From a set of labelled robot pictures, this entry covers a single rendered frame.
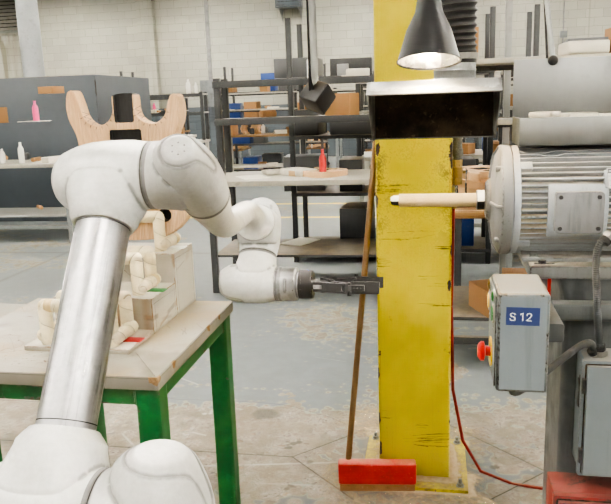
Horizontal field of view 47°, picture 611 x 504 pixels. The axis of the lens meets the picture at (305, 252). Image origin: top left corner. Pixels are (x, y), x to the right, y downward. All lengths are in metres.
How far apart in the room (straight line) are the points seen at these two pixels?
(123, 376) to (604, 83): 1.26
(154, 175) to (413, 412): 1.77
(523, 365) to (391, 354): 1.34
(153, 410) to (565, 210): 0.98
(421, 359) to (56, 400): 1.74
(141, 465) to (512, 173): 0.97
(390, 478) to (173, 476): 1.82
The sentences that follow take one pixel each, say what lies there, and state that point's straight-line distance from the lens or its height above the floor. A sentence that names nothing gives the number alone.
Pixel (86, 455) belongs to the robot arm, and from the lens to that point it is 1.22.
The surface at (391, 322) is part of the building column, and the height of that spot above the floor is 0.66.
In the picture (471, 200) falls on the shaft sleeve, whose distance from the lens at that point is 1.68.
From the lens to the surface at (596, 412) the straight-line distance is 1.66.
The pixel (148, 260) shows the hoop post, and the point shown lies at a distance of 1.89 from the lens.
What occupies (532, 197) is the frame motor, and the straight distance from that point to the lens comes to 1.59.
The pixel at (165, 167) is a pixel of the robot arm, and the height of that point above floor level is 1.38.
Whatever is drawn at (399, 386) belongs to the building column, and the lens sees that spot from 2.78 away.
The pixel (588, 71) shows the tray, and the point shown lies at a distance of 1.79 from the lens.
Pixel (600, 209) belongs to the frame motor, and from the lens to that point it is 1.60.
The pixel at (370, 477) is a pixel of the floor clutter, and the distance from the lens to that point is 2.85.
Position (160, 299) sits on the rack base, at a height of 1.01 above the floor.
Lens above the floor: 1.49
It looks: 12 degrees down
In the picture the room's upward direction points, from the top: 2 degrees counter-clockwise
